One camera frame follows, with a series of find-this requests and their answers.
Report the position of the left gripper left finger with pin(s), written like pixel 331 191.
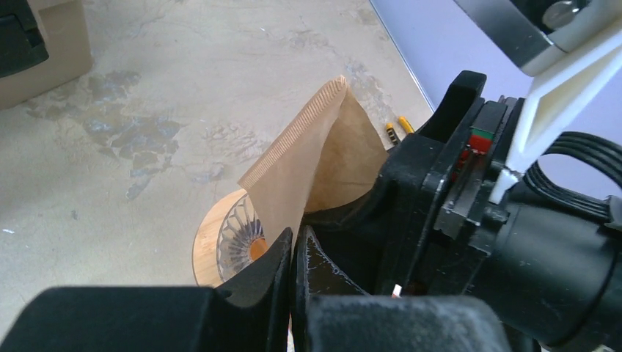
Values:
pixel 249 312

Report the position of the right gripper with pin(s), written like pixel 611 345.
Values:
pixel 546 259

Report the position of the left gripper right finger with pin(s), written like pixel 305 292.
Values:
pixel 329 312

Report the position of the clear glass dripper cone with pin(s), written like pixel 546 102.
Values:
pixel 240 239

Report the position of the wooden ring holder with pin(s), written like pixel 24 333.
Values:
pixel 204 252

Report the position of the tan plastic toolbox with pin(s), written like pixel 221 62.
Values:
pixel 44 44

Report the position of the yellow handled pliers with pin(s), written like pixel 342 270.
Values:
pixel 395 130

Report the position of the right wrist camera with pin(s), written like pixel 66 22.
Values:
pixel 570 49

